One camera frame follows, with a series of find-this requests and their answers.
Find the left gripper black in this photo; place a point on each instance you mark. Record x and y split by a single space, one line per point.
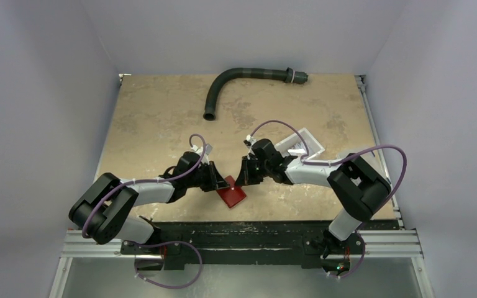
220 182

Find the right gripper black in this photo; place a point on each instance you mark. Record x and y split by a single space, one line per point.
249 171

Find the red card holder wallet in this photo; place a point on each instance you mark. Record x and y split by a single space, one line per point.
231 195

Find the white plastic card box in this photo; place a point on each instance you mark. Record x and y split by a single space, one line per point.
293 145

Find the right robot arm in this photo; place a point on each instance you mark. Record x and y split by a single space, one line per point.
361 190

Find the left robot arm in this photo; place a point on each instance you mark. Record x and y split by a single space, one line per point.
102 212

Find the clear plastic screw box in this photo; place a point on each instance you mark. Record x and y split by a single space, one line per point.
367 156

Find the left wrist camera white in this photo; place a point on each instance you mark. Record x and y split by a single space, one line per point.
203 152

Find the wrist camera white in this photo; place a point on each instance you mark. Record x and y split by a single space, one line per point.
251 143
203 152

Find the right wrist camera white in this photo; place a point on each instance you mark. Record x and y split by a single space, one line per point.
251 143

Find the black front table rail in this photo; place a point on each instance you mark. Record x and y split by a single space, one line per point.
301 243

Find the aluminium frame rail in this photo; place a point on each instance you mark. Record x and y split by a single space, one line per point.
159 117

